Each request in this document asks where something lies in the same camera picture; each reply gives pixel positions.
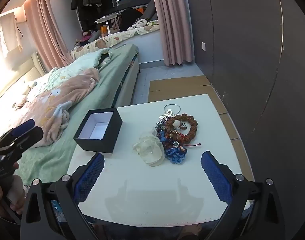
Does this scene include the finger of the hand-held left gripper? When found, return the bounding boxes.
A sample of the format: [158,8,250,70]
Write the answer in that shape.
[0,119,36,140]
[0,126,44,157]

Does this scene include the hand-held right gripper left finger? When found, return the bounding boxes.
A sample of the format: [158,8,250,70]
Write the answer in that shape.
[20,152,105,240]

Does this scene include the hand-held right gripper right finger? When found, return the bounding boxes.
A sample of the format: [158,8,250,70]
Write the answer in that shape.
[201,151,285,240]

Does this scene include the black square gift box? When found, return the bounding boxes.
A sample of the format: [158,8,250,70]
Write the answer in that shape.
[74,107,123,154]

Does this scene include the blue knot ornament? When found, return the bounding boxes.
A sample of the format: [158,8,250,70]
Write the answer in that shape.
[159,130,187,166]

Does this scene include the red cord bead bracelet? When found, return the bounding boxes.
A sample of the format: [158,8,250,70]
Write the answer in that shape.
[165,127,202,151]

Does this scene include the brown seed bead bracelet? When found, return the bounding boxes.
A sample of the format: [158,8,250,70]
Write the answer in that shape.
[171,114,198,141]

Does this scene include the white translucent fabric flower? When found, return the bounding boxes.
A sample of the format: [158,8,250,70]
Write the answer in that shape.
[133,127,166,167]

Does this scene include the silver butterfly ornament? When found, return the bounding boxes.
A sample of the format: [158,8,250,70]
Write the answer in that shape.
[159,109,175,122]

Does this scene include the thin silver ring bangle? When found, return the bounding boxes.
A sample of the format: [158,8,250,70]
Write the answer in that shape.
[164,103,181,117]

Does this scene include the person's left hand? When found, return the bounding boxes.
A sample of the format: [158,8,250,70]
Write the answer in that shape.
[0,162,26,218]

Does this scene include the pink fleece duck blanket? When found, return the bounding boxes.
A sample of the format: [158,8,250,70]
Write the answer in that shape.
[0,67,101,147]

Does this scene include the beige bed headboard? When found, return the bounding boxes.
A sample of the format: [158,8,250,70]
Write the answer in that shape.
[0,51,46,107]

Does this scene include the light green quilt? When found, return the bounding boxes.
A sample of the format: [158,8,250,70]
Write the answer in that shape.
[25,47,111,98]

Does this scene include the hanging white cloth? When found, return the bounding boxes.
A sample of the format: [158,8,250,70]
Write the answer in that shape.
[0,12,23,56]

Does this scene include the green bed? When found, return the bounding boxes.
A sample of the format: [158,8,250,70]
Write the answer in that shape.
[17,44,139,186]

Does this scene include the flat brown cardboard sheet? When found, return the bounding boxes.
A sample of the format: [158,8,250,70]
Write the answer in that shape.
[147,75,255,180]

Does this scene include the pink curtain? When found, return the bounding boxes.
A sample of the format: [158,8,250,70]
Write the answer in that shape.
[150,0,194,67]
[24,0,74,70]

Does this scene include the cream printed window-seat quilt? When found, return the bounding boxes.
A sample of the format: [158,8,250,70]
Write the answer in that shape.
[71,26,160,58]

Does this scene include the small white folding stand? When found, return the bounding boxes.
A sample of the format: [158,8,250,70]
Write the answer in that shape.
[95,12,122,36]

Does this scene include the dark brown wardrobe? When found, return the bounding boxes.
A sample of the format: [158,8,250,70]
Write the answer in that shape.
[185,0,305,240]

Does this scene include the hanging dark clothes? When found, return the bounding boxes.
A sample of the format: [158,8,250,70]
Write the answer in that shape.
[71,0,113,30]

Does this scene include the black bag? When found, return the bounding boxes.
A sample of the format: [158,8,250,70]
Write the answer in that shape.
[119,8,143,31]

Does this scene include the grey pillow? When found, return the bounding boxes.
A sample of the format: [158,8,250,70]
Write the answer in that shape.
[140,0,158,22]

